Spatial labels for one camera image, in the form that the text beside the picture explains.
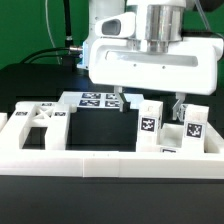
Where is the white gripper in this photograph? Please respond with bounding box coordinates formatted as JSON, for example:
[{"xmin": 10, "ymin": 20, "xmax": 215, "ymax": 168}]
[{"xmin": 89, "ymin": 11, "xmax": 224, "ymax": 121}]

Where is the white chair seat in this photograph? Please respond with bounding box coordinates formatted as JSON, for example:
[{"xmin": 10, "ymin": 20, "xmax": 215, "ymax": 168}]
[{"xmin": 134, "ymin": 122, "xmax": 218, "ymax": 154}]

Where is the white chair back frame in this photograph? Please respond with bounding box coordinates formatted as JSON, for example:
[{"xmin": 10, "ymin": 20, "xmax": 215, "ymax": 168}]
[{"xmin": 0, "ymin": 101, "xmax": 77, "ymax": 151}]

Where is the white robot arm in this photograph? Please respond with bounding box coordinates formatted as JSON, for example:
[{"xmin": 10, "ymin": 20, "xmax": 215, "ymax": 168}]
[{"xmin": 80, "ymin": 0, "xmax": 224, "ymax": 120}]

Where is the white U-shaped obstacle fence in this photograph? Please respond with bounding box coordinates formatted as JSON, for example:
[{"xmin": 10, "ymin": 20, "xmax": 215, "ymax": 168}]
[{"xmin": 0, "ymin": 131, "xmax": 224, "ymax": 180}]

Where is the white part left edge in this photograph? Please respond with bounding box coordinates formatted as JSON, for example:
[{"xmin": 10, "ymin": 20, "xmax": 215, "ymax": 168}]
[{"xmin": 0, "ymin": 113, "xmax": 8, "ymax": 132}]

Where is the white marker base plate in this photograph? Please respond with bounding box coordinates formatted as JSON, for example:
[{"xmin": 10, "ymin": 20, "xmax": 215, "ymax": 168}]
[{"xmin": 57, "ymin": 92, "xmax": 146, "ymax": 111}]

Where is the black cable bundle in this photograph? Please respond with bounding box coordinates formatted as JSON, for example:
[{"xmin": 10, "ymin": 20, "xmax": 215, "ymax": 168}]
[{"xmin": 19, "ymin": 0, "xmax": 84, "ymax": 68}]

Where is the thin white cable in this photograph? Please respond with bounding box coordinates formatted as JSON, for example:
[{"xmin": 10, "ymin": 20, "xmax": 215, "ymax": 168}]
[{"xmin": 44, "ymin": 0, "xmax": 63, "ymax": 66}]

